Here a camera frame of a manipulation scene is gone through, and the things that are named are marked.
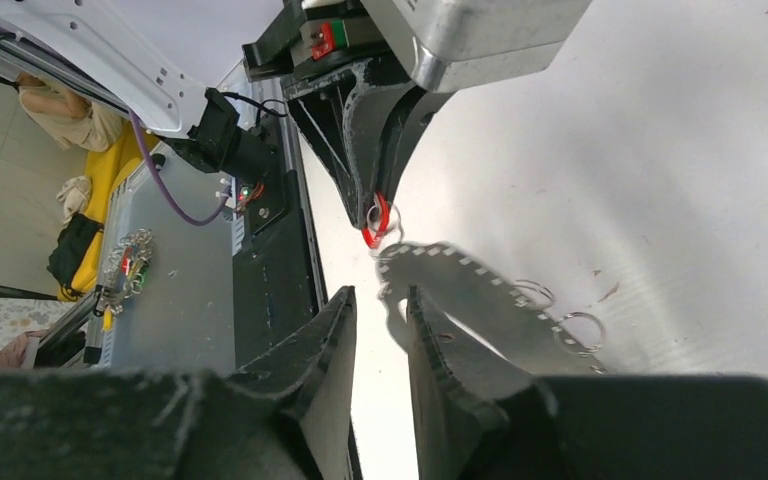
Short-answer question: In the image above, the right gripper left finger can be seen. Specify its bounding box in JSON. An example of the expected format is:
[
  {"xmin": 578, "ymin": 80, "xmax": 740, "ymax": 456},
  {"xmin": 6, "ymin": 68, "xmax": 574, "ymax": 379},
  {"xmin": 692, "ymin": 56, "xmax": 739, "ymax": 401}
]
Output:
[{"xmin": 0, "ymin": 286, "xmax": 357, "ymax": 479}]

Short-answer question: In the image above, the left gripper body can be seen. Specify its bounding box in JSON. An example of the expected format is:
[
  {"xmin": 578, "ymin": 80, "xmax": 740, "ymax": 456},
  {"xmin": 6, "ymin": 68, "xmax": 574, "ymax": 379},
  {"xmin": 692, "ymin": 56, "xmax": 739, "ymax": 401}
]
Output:
[{"xmin": 242, "ymin": 1, "xmax": 411, "ymax": 83}]

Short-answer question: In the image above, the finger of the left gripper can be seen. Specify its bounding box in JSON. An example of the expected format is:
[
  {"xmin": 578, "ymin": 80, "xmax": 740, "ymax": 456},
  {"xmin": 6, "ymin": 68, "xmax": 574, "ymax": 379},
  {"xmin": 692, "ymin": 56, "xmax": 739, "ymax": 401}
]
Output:
[{"xmin": 283, "ymin": 56, "xmax": 452, "ymax": 229}]

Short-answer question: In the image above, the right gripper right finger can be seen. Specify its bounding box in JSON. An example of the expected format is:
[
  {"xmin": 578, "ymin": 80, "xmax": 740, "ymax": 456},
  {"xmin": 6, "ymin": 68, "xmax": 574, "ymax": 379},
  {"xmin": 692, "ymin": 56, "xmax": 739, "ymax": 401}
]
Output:
[{"xmin": 407, "ymin": 287, "xmax": 768, "ymax": 479}]

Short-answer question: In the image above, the key with red tag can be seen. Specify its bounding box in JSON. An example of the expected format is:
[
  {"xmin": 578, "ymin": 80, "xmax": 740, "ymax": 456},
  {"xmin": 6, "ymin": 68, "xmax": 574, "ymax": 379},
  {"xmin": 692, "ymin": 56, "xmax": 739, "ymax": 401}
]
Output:
[{"xmin": 361, "ymin": 192, "xmax": 401, "ymax": 250}]

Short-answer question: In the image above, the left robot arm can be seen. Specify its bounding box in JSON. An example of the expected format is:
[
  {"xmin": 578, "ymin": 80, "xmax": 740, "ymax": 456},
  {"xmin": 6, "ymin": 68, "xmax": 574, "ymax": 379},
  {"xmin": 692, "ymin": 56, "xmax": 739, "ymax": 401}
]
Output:
[{"xmin": 0, "ymin": 1, "xmax": 448, "ymax": 235}]

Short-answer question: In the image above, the left controller board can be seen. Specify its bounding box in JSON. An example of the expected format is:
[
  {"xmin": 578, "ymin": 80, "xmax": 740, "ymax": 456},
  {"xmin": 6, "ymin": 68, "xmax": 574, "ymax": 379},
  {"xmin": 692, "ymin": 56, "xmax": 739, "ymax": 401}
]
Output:
[{"xmin": 215, "ymin": 177, "xmax": 266, "ymax": 213}]

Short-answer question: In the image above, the yellow box with black bag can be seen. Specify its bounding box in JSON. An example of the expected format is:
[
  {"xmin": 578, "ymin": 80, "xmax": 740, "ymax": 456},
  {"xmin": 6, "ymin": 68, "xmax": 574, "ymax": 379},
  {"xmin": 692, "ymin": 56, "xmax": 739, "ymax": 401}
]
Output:
[{"xmin": 47, "ymin": 123, "xmax": 142, "ymax": 302}]

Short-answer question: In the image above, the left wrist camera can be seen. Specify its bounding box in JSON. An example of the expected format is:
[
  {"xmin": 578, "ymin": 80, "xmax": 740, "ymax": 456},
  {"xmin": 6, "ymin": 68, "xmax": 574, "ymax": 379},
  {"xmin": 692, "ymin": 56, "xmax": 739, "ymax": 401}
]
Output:
[{"xmin": 362, "ymin": 0, "xmax": 591, "ymax": 93}]

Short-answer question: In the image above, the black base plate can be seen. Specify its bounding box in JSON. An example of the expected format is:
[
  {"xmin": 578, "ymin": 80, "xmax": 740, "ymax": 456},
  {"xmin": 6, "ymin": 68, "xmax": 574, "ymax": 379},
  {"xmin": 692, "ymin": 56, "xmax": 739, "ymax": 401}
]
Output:
[{"xmin": 231, "ymin": 66, "xmax": 365, "ymax": 480}]

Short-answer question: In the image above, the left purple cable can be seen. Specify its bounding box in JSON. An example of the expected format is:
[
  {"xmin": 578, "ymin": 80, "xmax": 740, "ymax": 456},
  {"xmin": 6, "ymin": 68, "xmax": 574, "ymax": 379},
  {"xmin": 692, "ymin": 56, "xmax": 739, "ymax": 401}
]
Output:
[{"xmin": 128, "ymin": 109, "xmax": 234, "ymax": 228}]

